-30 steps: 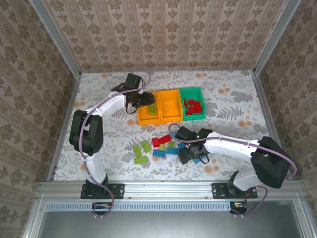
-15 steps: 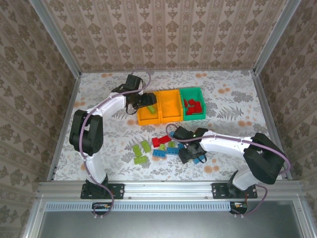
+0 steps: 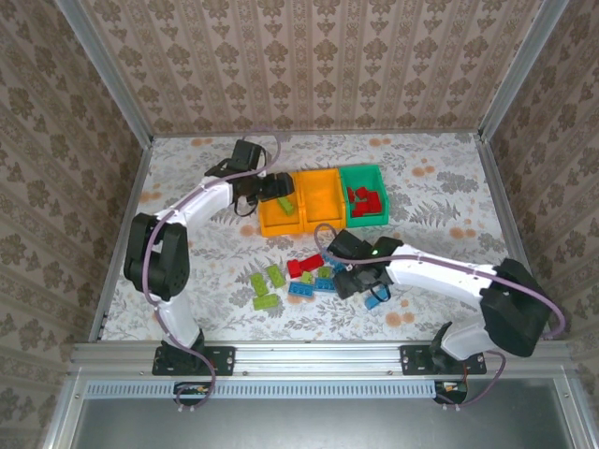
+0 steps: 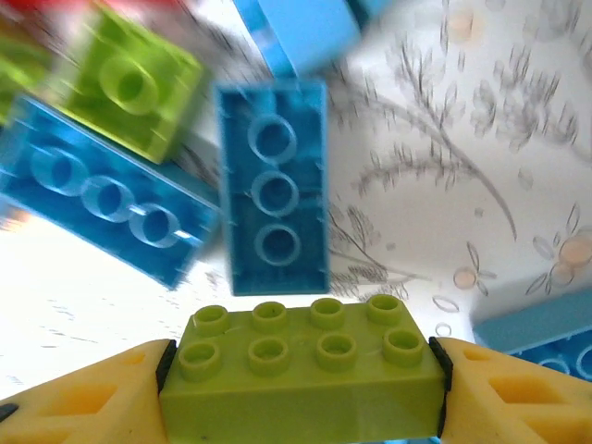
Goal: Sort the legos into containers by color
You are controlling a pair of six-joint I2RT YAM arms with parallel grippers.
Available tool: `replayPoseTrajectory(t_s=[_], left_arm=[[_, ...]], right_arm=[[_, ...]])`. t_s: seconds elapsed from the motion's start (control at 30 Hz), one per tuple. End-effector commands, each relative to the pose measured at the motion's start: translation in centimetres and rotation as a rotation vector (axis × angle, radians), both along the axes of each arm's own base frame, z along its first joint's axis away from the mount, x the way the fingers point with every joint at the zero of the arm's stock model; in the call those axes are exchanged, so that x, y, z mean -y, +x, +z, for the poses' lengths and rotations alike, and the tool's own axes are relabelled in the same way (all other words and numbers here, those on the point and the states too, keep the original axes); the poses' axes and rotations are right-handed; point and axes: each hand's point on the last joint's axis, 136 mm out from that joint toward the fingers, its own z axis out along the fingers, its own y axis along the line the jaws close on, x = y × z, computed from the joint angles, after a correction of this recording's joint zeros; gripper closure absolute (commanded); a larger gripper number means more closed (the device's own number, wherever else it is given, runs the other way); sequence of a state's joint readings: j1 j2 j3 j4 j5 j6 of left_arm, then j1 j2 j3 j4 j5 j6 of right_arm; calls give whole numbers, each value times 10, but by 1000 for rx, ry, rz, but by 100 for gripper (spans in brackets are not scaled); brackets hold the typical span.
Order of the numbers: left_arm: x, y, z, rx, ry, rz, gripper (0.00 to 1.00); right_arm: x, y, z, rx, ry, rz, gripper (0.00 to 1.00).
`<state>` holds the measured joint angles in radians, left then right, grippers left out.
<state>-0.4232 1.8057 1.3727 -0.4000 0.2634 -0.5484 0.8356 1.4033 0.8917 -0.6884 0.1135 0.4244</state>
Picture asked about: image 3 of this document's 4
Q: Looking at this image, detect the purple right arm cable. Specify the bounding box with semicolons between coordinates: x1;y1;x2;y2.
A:
313;223;566;413

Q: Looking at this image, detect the aluminium frame beam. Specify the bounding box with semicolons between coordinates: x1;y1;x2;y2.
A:
554;373;599;449
37;373;88;449

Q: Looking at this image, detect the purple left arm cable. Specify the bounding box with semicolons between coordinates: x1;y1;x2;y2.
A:
142;129;282;415

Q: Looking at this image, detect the floral table covering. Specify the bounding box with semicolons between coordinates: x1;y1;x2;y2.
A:
100;133;547;342

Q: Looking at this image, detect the grey metal sheet panel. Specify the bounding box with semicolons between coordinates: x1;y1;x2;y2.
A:
69;378;579;449

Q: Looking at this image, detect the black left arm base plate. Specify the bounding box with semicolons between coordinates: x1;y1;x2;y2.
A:
153;344;236;377

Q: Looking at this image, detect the green plastic bin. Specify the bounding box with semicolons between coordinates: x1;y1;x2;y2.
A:
339;164;390;229

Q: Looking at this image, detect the aluminium table side rail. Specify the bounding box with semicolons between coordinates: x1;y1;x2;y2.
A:
87;136;155;342
473;133;554;341

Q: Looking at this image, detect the black left gripper cable loop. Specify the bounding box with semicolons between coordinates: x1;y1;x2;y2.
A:
232;195;259;218

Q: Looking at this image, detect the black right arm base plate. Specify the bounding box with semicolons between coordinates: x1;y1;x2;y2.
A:
400;344;487;377

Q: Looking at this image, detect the aluminium frame post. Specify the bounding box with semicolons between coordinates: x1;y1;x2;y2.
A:
54;0;154;144
476;0;571;141

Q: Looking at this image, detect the slotted grey cable duct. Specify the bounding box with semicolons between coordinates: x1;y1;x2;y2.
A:
85;380;439;399

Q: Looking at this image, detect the aluminium mounting rail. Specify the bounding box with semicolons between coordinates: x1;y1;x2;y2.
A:
69;340;573;375

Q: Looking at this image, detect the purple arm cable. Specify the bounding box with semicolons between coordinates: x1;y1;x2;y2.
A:
142;129;282;415
313;223;566;413

